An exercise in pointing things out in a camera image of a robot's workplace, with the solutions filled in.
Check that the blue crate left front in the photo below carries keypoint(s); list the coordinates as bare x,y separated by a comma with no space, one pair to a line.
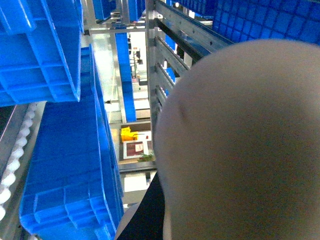
73,188

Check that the yellow mop bucket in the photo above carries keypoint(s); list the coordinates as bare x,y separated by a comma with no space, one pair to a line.
128,135

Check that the beige plastic dustpan tray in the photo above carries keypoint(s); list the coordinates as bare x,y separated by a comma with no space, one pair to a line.
237,149

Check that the blue crate left rear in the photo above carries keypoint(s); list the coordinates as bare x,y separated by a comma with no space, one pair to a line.
40,48

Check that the blue crate right front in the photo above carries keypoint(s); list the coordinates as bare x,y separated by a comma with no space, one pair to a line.
246,20

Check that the blue crate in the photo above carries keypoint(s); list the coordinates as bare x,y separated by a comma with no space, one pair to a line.
40,48
246,20
73,188

